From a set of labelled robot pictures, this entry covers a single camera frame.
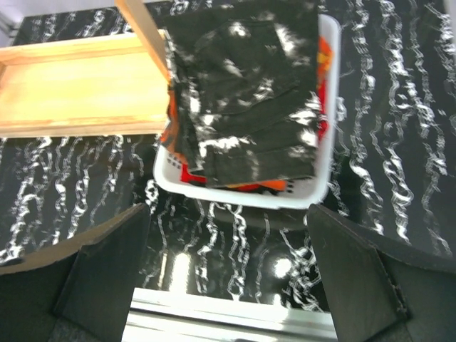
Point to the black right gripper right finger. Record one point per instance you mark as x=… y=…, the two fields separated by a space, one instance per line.
x=379 y=289

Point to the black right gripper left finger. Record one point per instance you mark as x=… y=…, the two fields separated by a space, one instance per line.
x=79 y=288

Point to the orange patterned trousers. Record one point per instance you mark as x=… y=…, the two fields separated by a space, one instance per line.
x=170 y=134

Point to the black white patterned trousers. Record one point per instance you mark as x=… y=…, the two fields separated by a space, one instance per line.
x=245 y=78

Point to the white plastic basket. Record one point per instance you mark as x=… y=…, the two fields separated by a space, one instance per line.
x=301 y=193

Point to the wooden clothes rack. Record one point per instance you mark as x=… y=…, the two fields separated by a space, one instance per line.
x=108 y=85

